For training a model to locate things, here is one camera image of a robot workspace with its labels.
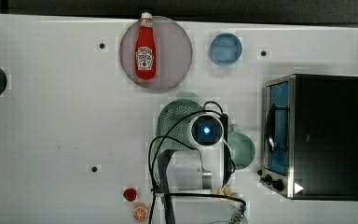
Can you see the green plastic strainer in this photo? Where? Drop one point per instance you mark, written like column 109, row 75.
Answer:
column 174, row 119

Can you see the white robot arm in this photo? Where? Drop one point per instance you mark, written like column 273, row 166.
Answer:
column 204, row 162

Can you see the grey round plate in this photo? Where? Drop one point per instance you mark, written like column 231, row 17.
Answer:
column 174, row 51

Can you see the red ketchup bottle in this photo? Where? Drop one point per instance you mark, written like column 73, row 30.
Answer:
column 145, row 51

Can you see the green mug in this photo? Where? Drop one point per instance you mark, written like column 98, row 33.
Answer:
column 241, row 146

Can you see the blue bowl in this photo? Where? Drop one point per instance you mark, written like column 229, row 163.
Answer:
column 225, row 49

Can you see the peeled banana toy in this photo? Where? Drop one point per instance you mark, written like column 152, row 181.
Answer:
column 225, row 190

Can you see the small red fruit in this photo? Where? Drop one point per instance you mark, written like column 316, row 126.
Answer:
column 130, row 194

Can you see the orange slice toy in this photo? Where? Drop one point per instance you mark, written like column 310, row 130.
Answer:
column 140, row 212

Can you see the black toaster oven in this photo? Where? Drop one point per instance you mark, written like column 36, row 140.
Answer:
column 310, row 137

